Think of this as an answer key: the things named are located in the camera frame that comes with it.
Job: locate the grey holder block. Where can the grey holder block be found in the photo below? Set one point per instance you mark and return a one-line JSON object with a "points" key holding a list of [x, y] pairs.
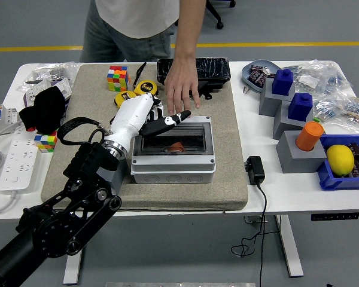
{"points": [[282, 127], [299, 163], [269, 104]]}

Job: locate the black cloth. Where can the black cloth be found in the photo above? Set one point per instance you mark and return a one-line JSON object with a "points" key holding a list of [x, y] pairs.
{"points": [[48, 110]]}

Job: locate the grey block with round hole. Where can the grey block with round hole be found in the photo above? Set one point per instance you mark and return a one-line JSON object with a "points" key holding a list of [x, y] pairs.
{"points": [[119, 176]]}

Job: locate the white table leg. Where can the white table leg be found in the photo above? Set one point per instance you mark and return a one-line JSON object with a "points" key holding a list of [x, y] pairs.
{"points": [[73, 269], [290, 248]]}

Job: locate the yellow lemon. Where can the yellow lemon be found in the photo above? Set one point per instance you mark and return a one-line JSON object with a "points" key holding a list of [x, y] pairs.
{"points": [[340, 160]]}

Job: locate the black tweezers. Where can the black tweezers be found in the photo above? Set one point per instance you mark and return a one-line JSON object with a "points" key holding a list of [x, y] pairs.
{"points": [[140, 73]]}

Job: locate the clear bag white parts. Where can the clear bag white parts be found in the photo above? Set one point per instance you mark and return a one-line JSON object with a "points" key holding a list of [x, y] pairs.
{"points": [[306, 79]]}

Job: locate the black table control panel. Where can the black table control panel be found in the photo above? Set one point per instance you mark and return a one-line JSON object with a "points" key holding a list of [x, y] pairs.
{"points": [[335, 216]]}

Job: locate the white switch panel package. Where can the white switch panel package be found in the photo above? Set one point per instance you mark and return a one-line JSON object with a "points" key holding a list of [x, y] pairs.
{"points": [[64, 88]]}

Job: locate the grey-brown fabric mat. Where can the grey-brown fabric mat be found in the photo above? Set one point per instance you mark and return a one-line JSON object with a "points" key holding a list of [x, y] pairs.
{"points": [[197, 191]]}

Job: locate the clear bag blue resistors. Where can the clear bag blue resistors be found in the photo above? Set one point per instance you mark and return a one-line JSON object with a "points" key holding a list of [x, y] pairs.
{"points": [[335, 79]]}

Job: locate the blue plastic block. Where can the blue plastic block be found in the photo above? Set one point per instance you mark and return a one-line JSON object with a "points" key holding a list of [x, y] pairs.
{"points": [[300, 107], [282, 82]]}

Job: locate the orange cylinder battery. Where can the orange cylinder battery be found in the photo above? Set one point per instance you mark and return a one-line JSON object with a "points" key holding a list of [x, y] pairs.
{"points": [[309, 136], [176, 146]]}

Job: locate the person's left forearm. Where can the person's left forearm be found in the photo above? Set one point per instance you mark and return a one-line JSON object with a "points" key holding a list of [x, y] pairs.
{"points": [[188, 30]]}

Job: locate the clear bag mixed resistors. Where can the clear bag mixed resistors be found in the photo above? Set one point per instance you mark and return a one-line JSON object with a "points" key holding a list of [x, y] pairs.
{"points": [[347, 110]]}

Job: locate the blue-grey oval dish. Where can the blue-grey oval dish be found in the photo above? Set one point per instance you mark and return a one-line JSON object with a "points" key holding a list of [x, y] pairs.
{"points": [[246, 71]]}

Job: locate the colourful puzzle cube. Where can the colourful puzzle cube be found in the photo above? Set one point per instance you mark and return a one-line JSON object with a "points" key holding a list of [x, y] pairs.
{"points": [[45, 144], [118, 79]]}

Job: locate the dark wrapped candy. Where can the dark wrapped candy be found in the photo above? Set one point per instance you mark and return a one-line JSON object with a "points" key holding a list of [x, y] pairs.
{"points": [[258, 68], [257, 79]]}

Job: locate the small metal clip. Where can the small metal clip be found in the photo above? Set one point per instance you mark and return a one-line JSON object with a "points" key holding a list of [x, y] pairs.
{"points": [[247, 89]]}

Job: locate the metal table bracket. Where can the metal table bracket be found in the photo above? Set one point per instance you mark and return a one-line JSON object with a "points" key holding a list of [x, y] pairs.
{"points": [[252, 219]]}

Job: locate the small green part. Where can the small green part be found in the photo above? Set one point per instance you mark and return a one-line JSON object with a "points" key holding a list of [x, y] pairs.
{"points": [[316, 119]]}

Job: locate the white circuit breaker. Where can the white circuit breaker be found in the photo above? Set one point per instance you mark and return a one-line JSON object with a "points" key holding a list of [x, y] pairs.
{"points": [[0, 115]]}

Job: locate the yellow tape measure 5m print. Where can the yellow tape measure 5m print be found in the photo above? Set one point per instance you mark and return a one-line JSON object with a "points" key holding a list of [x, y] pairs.
{"points": [[146, 88]]}

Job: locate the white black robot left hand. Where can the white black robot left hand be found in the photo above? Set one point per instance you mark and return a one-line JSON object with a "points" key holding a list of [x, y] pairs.
{"points": [[128, 119]]}

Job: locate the black rectangular case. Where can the black rectangular case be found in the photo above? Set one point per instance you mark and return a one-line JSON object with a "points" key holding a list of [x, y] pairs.
{"points": [[215, 71]]}

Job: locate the person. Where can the person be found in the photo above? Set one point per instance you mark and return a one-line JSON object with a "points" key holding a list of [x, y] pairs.
{"points": [[131, 18]]}

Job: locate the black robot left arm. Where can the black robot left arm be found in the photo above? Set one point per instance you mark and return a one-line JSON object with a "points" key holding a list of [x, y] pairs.
{"points": [[48, 233]]}

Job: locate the black office chair base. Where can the black office chair base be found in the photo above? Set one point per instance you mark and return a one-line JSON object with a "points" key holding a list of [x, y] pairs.
{"points": [[219, 23]]}

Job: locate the clear bags small parts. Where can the clear bags small parts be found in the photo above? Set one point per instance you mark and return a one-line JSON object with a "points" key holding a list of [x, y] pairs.
{"points": [[57, 70]]}

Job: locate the grey junction box clear lid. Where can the grey junction box clear lid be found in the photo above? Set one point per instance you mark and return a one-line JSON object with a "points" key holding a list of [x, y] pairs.
{"points": [[173, 170]]}

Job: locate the black power adapter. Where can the black power adapter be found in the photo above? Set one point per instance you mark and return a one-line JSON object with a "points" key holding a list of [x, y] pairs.
{"points": [[255, 170]]}

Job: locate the white power strip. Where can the white power strip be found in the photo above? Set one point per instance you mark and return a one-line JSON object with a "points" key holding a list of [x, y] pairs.
{"points": [[18, 161]]}

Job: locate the blue plastic bin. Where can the blue plastic bin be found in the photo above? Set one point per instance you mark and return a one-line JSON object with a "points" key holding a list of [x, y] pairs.
{"points": [[329, 179]]}

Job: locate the person's left hand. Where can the person's left hand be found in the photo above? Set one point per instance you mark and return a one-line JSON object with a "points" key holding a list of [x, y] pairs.
{"points": [[181, 80]]}

